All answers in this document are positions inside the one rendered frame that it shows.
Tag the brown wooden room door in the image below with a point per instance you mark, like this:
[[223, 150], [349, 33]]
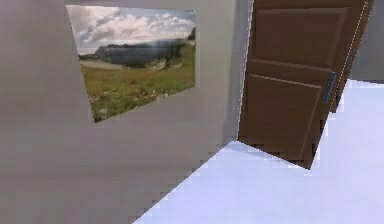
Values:
[[286, 83]]

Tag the landscape picture on wall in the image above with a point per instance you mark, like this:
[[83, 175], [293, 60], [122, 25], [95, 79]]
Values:
[[133, 66]]

